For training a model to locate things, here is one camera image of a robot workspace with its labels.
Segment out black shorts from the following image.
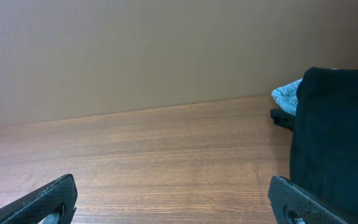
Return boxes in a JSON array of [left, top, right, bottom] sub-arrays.
[[290, 67, 358, 218]]

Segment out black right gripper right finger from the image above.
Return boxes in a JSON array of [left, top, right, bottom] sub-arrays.
[[268, 175, 350, 224]]

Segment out light blue denim shorts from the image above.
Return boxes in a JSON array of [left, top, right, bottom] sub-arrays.
[[272, 78, 303, 116]]

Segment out black garment under jeans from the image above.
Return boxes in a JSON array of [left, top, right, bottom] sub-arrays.
[[270, 108, 295, 131]]

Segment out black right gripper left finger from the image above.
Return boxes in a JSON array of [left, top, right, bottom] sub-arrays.
[[0, 174, 78, 224]]

